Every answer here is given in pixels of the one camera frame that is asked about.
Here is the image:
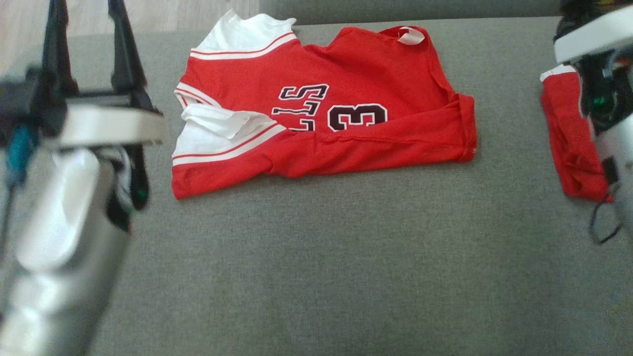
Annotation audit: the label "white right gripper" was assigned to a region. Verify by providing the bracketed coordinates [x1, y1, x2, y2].
[554, 0, 633, 65]

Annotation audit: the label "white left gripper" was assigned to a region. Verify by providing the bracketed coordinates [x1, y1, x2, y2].
[42, 0, 170, 149]

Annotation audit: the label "red white-striped shorts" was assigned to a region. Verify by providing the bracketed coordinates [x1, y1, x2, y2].
[540, 64, 615, 204]

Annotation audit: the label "red white basketball jersey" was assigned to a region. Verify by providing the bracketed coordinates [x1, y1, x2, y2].
[171, 10, 478, 200]

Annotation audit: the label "grey sofa back cushion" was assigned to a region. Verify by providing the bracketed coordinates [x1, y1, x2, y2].
[259, 0, 562, 26]

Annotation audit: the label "grey sofa seat cushion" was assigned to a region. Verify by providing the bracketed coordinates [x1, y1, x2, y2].
[0, 16, 633, 356]

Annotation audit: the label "left teal plug black cable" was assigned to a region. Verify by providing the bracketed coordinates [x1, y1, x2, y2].
[0, 125, 39, 263]

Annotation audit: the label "teal plug black cable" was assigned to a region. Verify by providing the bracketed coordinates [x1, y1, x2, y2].
[588, 180, 625, 246]
[0, 125, 39, 263]

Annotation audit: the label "right teal plug black cable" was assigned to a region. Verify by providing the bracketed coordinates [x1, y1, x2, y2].
[588, 180, 625, 246]

